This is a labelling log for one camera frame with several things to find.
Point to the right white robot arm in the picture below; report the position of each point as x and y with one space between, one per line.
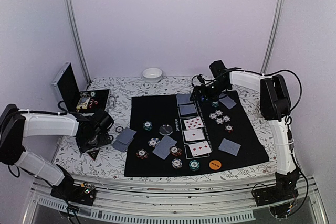
275 107

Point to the face-down card small blind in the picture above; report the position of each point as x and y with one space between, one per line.
227 102

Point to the red chip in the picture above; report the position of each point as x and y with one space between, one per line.
229 128
142 154
175 151

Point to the aluminium frame post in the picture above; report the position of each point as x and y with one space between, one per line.
76 38
272 36

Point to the blue card deck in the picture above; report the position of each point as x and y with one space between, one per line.
124 139

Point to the face-down card big blind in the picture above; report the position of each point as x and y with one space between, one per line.
229 147

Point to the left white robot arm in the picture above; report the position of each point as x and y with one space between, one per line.
17 124

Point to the clear dealer button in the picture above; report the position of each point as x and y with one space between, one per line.
165 130

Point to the white chip cluster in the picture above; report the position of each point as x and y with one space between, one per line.
226 118
219 121
219 113

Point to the right aluminium frame post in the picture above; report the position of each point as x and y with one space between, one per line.
272 36

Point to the left aluminium frame post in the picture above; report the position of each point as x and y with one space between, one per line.
76 38

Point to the face-up community card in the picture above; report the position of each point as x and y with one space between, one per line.
200 148
193 123
194 135

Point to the silver poker chip case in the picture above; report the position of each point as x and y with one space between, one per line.
86 102

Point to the black poker mat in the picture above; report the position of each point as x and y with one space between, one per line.
164 109

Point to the single card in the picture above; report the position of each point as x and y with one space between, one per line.
187 109

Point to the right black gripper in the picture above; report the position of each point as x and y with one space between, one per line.
196 89

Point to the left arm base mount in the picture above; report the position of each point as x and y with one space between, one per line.
84 193

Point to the white poker chip stack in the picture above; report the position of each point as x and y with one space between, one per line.
119 129

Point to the black triangular marker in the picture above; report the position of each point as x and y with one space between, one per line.
93 154

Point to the green chip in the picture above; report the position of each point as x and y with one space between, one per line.
215 104
148 125
194 165

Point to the orange big blind button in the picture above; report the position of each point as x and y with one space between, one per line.
215 165

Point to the white ceramic bowl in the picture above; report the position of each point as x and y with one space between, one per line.
152 75

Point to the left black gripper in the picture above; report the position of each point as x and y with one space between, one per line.
105 139

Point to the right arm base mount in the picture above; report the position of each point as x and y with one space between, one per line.
267 195

